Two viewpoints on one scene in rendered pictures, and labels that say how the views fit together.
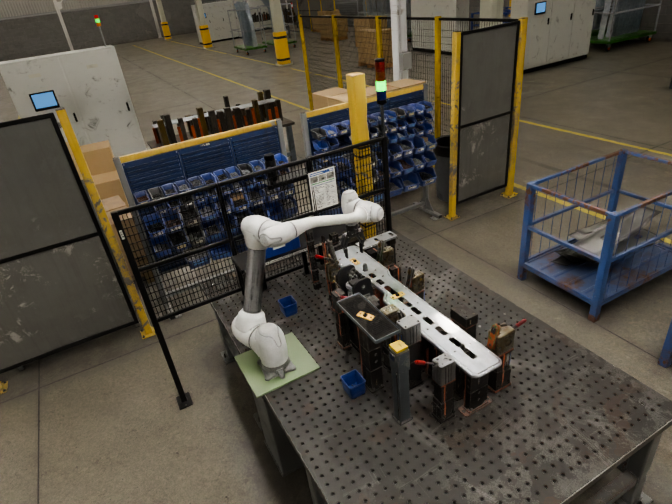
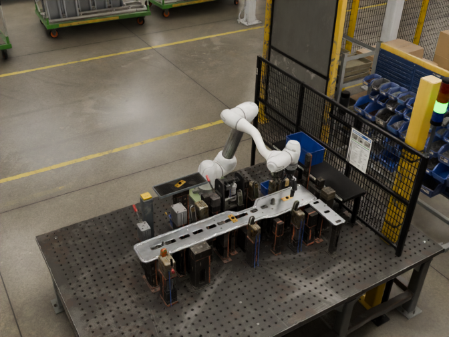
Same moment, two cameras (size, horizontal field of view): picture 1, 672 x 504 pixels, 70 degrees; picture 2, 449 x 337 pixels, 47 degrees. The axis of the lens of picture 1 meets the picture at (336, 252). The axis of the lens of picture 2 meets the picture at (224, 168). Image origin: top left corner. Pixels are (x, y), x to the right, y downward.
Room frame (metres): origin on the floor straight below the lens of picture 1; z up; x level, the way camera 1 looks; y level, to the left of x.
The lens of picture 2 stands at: (1.80, -3.05, 3.29)
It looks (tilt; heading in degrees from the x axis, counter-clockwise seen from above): 34 degrees down; 84
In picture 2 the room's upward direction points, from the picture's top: 2 degrees clockwise
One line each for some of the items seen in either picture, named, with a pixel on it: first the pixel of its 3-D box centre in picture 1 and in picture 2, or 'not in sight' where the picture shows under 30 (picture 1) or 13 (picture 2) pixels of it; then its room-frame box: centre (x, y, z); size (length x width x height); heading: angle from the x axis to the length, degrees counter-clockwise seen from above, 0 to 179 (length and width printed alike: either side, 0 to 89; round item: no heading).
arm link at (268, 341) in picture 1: (270, 342); (208, 173); (2.06, 0.42, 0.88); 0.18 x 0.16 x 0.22; 43
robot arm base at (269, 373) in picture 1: (276, 364); (204, 188); (2.03, 0.41, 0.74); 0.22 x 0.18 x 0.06; 21
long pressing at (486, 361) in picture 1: (400, 297); (230, 220); (2.16, -0.33, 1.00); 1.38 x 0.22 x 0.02; 26
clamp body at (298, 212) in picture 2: (387, 271); (296, 230); (2.64, -0.32, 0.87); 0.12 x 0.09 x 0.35; 116
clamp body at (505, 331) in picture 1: (499, 357); (168, 279); (1.73, -0.73, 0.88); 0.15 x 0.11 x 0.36; 116
